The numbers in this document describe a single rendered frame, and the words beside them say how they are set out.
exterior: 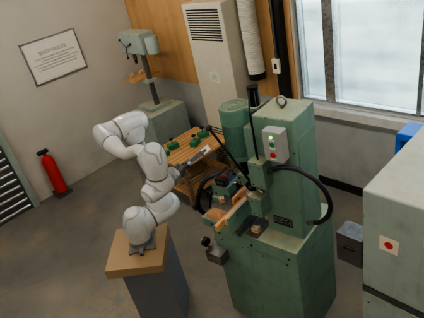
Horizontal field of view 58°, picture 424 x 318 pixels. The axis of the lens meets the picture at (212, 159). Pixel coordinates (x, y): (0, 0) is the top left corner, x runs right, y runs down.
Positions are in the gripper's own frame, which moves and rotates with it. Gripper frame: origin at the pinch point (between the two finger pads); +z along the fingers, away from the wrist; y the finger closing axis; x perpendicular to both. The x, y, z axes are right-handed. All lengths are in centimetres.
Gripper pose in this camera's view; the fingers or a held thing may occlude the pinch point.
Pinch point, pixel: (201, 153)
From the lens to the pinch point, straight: 201.2
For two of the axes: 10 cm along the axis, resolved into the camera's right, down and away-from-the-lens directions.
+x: -6.2, -7.8, -0.3
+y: 4.9, -3.6, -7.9
